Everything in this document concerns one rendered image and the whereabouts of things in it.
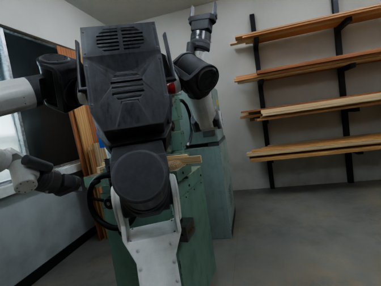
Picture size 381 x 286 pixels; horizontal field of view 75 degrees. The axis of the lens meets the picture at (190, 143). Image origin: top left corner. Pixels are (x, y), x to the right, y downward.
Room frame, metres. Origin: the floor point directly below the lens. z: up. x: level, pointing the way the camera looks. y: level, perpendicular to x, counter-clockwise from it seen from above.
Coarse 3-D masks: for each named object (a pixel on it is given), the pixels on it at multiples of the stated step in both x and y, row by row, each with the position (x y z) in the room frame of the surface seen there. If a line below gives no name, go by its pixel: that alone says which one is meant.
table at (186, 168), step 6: (180, 168) 1.28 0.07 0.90; (186, 168) 1.35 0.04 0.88; (96, 174) 1.47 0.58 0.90; (174, 174) 1.23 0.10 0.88; (180, 174) 1.27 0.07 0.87; (186, 174) 1.34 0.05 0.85; (84, 180) 1.44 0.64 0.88; (90, 180) 1.42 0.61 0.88; (102, 180) 1.39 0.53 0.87; (96, 186) 1.41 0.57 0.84; (102, 186) 1.40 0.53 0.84; (108, 186) 1.26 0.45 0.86
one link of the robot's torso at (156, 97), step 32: (96, 32) 0.68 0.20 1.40; (128, 32) 0.69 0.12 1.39; (96, 64) 0.64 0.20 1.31; (128, 64) 0.65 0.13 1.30; (160, 64) 0.66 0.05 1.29; (96, 96) 0.62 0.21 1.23; (128, 96) 0.63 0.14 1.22; (160, 96) 0.64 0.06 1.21; (96, 128) 0.68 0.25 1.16; (128, 128) 0.62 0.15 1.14; (160, 128) 0.66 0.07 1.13
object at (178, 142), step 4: (172, 132) 1.57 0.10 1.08; (176, 132) 1.56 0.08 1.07; (180, 132) 1.56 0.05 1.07; (172, 136) 1.57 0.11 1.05; (176, 136) 1.56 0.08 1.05; (180, 136) 1.55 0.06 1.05; (172, 140) 1.57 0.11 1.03; (176, 140) 1.56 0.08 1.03; (180, 140) 1.55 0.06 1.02; (184, 140) 1.60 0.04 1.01; (172, 144) 1.57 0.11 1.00; (176, 144) 1.56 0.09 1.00; (180, 144) 1.55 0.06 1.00; (184, 144) 1.59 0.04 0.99; (176, 148) 1.57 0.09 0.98; (180, 148) 1.56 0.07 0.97; (184, 148) 1.59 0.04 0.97
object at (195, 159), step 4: (188, 156) 1.39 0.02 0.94; (192, 156) 1.36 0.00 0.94; (196, 156) 1.35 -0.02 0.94; (200, 156) 1.35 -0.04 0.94; (168, 160) 1.41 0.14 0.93; (172, 160) 1.40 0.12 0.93; (176, 160) 1.39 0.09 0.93; (180, 160) 1.39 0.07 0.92; (184, 160) 1.38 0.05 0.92; (188, 160) 1.37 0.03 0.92; (192, 160) 1.36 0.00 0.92; (196, 160) 1.35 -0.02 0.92; (200, 160) 1.34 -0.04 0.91
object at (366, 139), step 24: (336, 0) 3.19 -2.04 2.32; (288, 24) 2.90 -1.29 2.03; (312, 24) 2.93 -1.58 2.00; (336, 24) 3.07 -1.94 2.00; (336, 48) 3.22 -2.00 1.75; (264, 72) 2.97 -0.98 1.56; (288, 72) 3.00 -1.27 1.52; (312, 72) 3.19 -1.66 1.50; (360, 96) 2.79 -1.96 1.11; (264, 120) 3.09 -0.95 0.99; (288, 144) 3.21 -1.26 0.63; (312, 144) 2.94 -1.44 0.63; (336, 144) 2.84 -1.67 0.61; (360, 144) 2.78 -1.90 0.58
